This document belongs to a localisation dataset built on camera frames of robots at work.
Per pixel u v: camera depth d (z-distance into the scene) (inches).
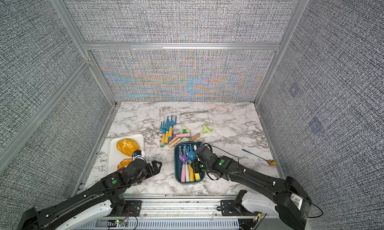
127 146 35.4
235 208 25.3
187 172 32.3
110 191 21.0
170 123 41.7
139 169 23.5
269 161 34.8
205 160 24.3
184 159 33.7
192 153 32.2
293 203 15.8
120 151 36.0
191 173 31.8
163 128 40.6
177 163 33.6
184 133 39.0
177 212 28.8
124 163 34.2
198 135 39.4
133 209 28.9
